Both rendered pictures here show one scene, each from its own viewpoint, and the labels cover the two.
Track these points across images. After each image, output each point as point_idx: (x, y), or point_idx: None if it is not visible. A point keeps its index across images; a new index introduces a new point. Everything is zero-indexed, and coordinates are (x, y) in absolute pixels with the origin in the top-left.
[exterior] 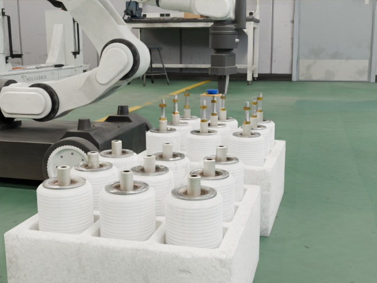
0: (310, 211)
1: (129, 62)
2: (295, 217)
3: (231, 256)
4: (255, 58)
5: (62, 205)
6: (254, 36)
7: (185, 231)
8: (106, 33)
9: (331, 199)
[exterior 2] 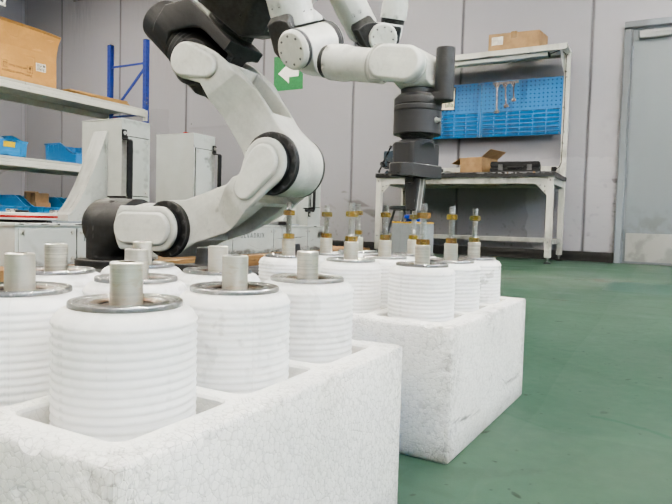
0: (558, 430)
1: (280, 165)
2: (523, 436)
3: (122, 466)
4: (559, 229)
5: None
6: (558, 200)
7: (65, 388)
8: (255, 126)
9: (610, 413)
